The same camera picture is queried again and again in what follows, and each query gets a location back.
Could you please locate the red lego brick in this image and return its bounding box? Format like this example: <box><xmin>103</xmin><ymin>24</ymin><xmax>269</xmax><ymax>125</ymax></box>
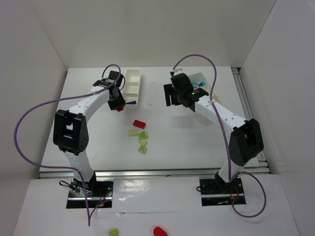
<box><xmin>117</xmin><ymin>106</ymin><xmax>124</xmax><ymax>112</ymax></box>
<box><xmin>133</xmin><ymin>120</ymin><xmax>146</xmax><ymax>129</ymax></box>

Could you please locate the dark blue lego brick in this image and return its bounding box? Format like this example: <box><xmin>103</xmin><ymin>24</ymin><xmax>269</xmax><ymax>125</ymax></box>
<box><xmin>126</xmin><ymin>101</ymin><xmax>137</xmax><ymax>105</ymax></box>

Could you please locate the light green curved lego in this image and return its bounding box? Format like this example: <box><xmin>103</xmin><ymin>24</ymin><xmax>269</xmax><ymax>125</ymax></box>
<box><xmin>128</xmin><ymin>129</ymin><xmax>138</xmax><ymax>137</ymax></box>

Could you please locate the green lego with studs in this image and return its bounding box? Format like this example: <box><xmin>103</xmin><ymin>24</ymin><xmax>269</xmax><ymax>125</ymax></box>
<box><xmin>138</xmin><ymin>131</ymin><xmax>149</xmax><ymax>140</ymax></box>

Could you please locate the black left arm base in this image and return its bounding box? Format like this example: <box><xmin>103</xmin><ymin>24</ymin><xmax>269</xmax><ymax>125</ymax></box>
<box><xmin>59</xmin><ymin>180</ymin><xmax>114</xmax><ymax>209</ymax></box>

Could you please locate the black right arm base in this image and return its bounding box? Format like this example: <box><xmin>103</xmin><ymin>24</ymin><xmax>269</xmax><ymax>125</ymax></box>
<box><xmin>196</xmin><ymin>178</ymin><xmax>246</xmax><ymax>207</ymax></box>

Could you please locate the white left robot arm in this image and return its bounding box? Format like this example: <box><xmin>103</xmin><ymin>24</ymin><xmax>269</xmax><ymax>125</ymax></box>
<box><xmin>53</xmin><ymin>71</ymin><xmax>126</xmax><ymax>192</ymax></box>

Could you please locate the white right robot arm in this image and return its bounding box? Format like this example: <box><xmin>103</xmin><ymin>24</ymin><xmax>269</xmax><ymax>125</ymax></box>
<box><xmin>163</xmin><ymin>72</ymin><xmax>264</xmax><ymax>189</ymax></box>

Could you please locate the white left divided container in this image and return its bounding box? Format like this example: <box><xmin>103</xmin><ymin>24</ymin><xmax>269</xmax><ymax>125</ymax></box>
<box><xmin>122</xmin><ymin>69</ymin><xmax>141</xmax><ymax>110</ymax></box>

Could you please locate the white divided container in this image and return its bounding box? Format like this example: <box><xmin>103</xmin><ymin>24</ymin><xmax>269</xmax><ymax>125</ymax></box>
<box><xmin>122</xmin><ymin>69</ymin><xmax>141</xmax><ymax>110</ymax></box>
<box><xmin>189</xmin><ymin>71</ymin><xmax>222</xmax><ymax>104</ymax></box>

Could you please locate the white right divided container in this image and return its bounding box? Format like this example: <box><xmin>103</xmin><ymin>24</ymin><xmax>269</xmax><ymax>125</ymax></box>
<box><xmin>189</xmin><ymin>71</ymin><xmax>222</xmax><ymax>104</ymax></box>

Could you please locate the small green lego square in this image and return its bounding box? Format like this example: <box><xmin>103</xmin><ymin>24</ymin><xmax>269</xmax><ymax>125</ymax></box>
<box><xmin>139</xmin><ymin>139</ymin><xmax>147</xmax><ymax>146</ymax></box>

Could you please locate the green lego front square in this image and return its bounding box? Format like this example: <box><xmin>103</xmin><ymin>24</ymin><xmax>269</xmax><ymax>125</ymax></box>
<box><xmin>138</xmin><ymin>146</ymin><xmax>147</xmax><ymax>154</ymax></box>

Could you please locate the green lego on foreground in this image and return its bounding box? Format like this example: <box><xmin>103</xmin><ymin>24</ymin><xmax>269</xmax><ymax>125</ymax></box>
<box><xmin>108</xmin><ymin>229</ymin><xmax>119</xmax><ymax>236</ymax></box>

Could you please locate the red rounded piece foreground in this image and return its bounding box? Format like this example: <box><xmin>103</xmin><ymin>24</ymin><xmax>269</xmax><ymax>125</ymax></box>
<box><xmin>153</xmin><ymin>227</ymin><xmax>168</xmax><ymax>236</ymax></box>

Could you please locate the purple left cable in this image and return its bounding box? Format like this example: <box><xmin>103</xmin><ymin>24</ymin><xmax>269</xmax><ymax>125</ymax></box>
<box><xmin>14</xmin><ymin>64</ymin><xmax>124</xmax><ymax>227</ymax></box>

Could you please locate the purple cable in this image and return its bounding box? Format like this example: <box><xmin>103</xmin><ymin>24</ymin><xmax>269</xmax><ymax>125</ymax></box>
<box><xmin>172</xmin><ymin>53</ymin><xmax>268</xmax><ymax>218</ymax></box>
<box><xmin>14</xmin><ymin>64</ymin><xmax>124</xmax><ymax>227</ymax></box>

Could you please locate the aluminium rail front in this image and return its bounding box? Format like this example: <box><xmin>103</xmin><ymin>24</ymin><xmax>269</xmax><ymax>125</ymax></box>
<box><xmin>38</xmin><ymin>168</ymin><xmax>219</xmax><ymax>179</ymax></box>

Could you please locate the aluminium rail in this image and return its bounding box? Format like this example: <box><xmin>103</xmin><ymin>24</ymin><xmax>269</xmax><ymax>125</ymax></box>
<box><xmin>231</xmin><ymin>67</ymin><xmax>271</xmax><ymax>174</ymax></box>
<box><xmin>38</xmin><ymin>168</ymin><xmax>219</xmax><ymax>179</ymax></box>

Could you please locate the aluminium rail right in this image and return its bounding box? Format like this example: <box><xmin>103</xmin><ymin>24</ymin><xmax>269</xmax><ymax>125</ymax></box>
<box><xmin>231</xmin><ymin>67</ymin><xmax>271</xmax><ymax>174</ymax></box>

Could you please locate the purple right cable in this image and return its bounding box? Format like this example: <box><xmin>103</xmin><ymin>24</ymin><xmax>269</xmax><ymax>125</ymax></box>
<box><xmin>172</xmin><ymin>53</ymin><xmax>268</xmax><ymax>218</ymax></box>

